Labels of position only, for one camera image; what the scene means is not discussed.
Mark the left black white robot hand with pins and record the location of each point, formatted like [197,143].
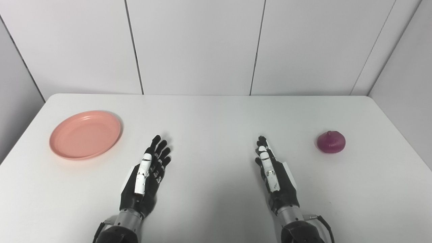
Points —
[148,189]

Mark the pink round plate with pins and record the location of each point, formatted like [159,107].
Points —
[85,135]

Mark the purple red onion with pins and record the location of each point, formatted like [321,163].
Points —
[331,142]

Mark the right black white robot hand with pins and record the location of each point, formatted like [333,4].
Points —
[285,187]

